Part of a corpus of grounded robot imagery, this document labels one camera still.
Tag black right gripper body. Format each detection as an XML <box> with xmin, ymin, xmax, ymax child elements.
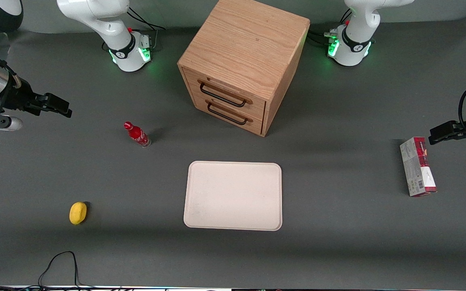
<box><xmin>0</xmin><ymin>82</ymin><xmax>48</xmax><ymax>116</ymax></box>

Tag black metal drawer handle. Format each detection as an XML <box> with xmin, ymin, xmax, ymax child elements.
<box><xmin>207</xmin><ymin>102</ymin><xmax>248</xmax><ymax>125</ymax></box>
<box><xmin>199</xmin><ymin>82</ymin><xmax>248</xmax><ymax>108</ymax></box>

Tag wooden box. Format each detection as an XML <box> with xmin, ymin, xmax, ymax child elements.
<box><xmin>181</xmin><ymin>67</ymin><xmax>267</xmax><ymax>118</ymax></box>

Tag wooden drawer front panel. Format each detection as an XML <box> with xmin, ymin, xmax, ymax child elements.
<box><xmin>192</xmin><ymin>92</ymin><xmax>266</xmax><ymax>136</ymax></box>

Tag wooden drawer cabinet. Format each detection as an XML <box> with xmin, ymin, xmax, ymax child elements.
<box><xmin>177</xmin><ymin>0</ymin><xmax>311</xmax><ymax>137</ymax></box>

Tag red and grey carton box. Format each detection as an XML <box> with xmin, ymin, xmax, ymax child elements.
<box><xmin>399</xmin><ymin>137</ymin><xmax>437</xmax><ymax>198</ymax></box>

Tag red soda bottle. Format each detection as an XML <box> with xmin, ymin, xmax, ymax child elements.
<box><xmin>123</xmin><ymin>121</ymin><xmax>152</xmax><ymax>148</ymax></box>

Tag yellow lemon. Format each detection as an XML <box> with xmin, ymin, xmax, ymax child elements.
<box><xmin>69</xmin><ymin>202</ymin><xmax>88</xmax><ymax>225</ymax></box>

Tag beige rectangular tray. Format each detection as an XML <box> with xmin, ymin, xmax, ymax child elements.
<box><xmin>183</xmin><ymin>160</ymin><xmax>283</xmax><ymax>232</ymax></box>

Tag black right arm base cables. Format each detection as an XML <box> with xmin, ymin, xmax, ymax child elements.
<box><xmin>102</xmin><ymin>7</ymin><xmax>166</xmax><ymax>52</ymax></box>

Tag black arm base cables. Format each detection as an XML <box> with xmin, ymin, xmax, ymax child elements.
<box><xmin>102</xmin><ymin>7</ymin><xmax>166</xmax><ymax>52</ymax></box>
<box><xmin>308</xmin><ymin>9</ymin><xmax>353</xmax><ymax>47</ymax></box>

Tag black left arm base cables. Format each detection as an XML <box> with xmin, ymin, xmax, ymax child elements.
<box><xmin>308</xmin><ymin>9</ymin><xmax>353</xmax><ymax>47</ymax></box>

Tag thin black looped floor cable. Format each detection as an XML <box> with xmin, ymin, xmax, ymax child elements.
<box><xmin>0</xmin><ymin>251</ymin><xmax>96</xmax><ymax>291</ymax></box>

